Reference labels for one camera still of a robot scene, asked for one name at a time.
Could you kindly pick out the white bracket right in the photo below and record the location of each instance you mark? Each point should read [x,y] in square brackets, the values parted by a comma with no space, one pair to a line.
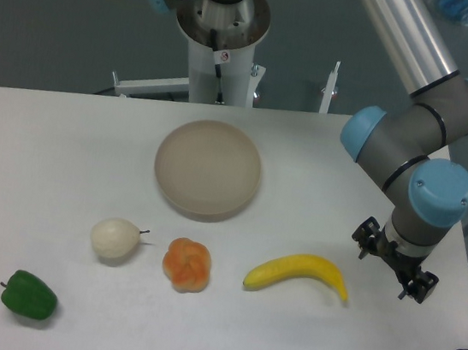
[330,89]

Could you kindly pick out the yellow banana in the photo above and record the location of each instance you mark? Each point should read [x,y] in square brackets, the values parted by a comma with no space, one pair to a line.
[294,266]

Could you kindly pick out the white bracket left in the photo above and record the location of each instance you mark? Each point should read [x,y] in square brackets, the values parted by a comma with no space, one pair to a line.
[148,87]

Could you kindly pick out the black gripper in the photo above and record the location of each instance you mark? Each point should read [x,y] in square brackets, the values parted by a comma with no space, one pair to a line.
[417,283]

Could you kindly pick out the green bell pepper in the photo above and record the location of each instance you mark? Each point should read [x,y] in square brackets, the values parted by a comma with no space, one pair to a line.
[27,295]

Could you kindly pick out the beige round plate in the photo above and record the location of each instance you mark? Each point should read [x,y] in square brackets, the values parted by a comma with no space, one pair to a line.
[208,170]

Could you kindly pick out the white pear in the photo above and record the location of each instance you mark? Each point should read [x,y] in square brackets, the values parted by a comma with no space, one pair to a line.
[115,240]

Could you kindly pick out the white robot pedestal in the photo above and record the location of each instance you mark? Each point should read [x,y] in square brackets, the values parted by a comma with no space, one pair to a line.
[221,43]

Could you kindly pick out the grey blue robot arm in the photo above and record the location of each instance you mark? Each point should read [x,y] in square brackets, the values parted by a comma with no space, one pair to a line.
[430,195]

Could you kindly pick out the white bracket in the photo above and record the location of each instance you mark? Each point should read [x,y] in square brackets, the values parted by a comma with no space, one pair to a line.
[330,89]
[148,87]

